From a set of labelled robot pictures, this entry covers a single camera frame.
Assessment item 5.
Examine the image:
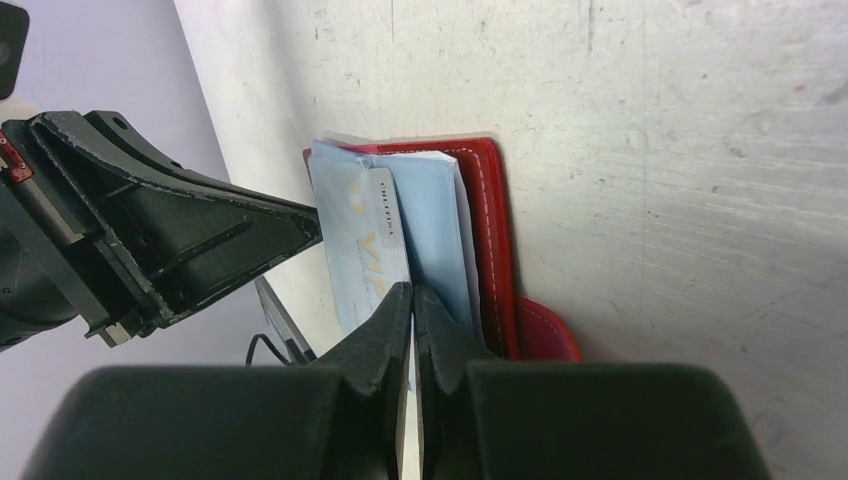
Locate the white VIP card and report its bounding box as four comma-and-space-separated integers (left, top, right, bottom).
309, 159, 411, 334

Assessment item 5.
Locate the aluminium frame rail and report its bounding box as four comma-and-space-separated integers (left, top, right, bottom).
246, 277, 317, 365

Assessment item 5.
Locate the red leather card holder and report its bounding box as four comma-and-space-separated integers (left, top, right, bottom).
303, 137, 582, 362

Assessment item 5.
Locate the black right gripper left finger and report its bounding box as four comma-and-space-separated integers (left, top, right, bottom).
23, 282, 413, 479

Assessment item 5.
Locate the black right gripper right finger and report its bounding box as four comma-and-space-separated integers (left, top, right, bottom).
414, 286, 770, 479

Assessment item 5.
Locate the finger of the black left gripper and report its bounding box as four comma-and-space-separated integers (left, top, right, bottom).
26, 110, 322, 345

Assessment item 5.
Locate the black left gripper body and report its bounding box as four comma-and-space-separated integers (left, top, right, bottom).
1, 120, 111, 350

